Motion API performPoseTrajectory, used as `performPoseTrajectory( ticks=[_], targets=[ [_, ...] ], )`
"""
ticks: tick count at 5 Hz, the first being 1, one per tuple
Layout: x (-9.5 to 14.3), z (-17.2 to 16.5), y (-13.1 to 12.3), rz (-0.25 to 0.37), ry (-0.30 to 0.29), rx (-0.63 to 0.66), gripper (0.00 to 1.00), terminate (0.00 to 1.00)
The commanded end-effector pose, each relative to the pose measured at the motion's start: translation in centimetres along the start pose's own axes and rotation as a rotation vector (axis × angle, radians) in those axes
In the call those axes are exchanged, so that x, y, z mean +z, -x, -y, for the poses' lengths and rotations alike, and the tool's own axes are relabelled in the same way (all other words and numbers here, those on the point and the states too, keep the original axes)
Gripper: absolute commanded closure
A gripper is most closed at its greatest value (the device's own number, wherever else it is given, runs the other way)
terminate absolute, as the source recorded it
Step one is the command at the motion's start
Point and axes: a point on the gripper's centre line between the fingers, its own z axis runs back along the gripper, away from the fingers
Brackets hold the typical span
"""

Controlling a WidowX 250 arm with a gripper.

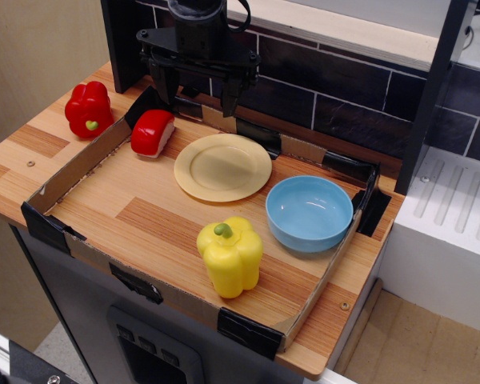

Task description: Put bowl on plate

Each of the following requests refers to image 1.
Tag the yellow toy bell pepper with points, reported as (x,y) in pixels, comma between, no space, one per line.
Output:
(232,252)

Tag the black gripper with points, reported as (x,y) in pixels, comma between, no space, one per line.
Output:
(200,42)

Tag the light blue bowl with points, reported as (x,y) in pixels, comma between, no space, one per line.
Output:
(308,214)

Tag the red toy bell pepper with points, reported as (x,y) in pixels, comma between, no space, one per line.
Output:
(88,110)

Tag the black side panel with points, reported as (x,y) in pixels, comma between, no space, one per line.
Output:
(123,19)

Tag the white toy sink drainboard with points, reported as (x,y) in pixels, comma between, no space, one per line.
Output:
(432,256)

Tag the cardboard fence with black tape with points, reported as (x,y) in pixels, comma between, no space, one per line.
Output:
(131,219)

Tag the red and white toy sushi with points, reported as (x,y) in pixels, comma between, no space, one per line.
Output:
(152,132)

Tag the grey oven control panel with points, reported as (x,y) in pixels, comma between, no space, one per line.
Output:
(152,356)

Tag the cream yellow plate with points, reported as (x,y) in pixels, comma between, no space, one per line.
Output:
(222,168)

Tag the dark grey shelf post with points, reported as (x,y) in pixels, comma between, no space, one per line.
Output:
(450,45)

